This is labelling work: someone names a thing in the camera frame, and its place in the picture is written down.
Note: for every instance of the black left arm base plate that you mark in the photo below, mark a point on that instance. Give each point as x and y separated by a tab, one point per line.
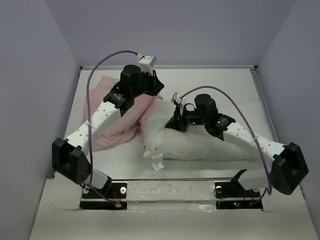
114	200

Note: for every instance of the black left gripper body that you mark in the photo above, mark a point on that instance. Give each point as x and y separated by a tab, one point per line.
144	86

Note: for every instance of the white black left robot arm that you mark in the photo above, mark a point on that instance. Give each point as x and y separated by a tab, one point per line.
72	157

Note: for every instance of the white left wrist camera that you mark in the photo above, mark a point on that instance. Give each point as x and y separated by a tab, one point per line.
146	63

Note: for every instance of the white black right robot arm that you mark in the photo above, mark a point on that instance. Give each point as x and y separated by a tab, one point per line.
284	166

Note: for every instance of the white pillow label tag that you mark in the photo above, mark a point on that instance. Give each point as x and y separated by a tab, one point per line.
157	162

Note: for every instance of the pink printed pillowcase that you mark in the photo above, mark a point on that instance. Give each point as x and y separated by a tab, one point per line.
127	126

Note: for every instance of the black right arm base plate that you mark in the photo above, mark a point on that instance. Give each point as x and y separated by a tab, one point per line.
231	196

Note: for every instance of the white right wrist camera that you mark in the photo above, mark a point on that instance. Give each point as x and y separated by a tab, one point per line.
177	99

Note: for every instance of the white foam front board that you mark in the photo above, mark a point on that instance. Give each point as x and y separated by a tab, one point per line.
60	218

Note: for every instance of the white pillow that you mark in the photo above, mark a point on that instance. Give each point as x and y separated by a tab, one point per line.
196	143

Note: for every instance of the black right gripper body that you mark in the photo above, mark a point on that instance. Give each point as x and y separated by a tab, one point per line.
193	118

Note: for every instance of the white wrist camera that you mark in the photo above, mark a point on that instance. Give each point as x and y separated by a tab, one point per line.
146	63
177	99

